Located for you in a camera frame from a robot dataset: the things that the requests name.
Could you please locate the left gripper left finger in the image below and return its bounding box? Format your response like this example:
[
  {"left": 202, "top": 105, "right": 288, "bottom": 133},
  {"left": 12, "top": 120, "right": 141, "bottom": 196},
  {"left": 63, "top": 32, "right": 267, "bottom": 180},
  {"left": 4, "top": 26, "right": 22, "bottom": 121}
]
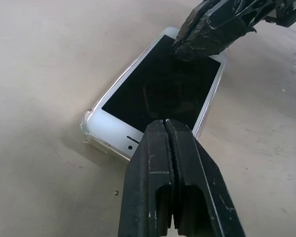
[{"left": 118, "top": 119, "right": 176, "bottom": 237}]

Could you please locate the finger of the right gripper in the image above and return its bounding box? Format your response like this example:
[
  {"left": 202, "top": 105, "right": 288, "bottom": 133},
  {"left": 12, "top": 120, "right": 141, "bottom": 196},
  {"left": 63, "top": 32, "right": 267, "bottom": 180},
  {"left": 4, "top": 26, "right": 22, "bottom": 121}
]
[
  {"left": 177, "top": 0, "right": 231, "bottom": 42},
  {"left": 172, "top": 0, "right": 277, "bottom": 63}
]

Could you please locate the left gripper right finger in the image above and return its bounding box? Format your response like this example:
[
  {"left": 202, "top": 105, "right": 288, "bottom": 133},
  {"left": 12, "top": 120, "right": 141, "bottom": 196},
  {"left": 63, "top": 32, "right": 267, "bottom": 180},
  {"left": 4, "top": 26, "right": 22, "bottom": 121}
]
[{"left": 165, "top": 119, "right": 246, "bottom": 237}]

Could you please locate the white smartphone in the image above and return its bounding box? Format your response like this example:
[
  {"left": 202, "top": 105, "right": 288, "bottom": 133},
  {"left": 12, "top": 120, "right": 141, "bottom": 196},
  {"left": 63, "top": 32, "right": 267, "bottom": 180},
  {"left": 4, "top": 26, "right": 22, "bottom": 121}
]
[
  {"left": 87, "top": 26, "right": 227, "bottom": 162},
  {"left": 79, "top": 26, "right": 228, "bottom": 164}
]

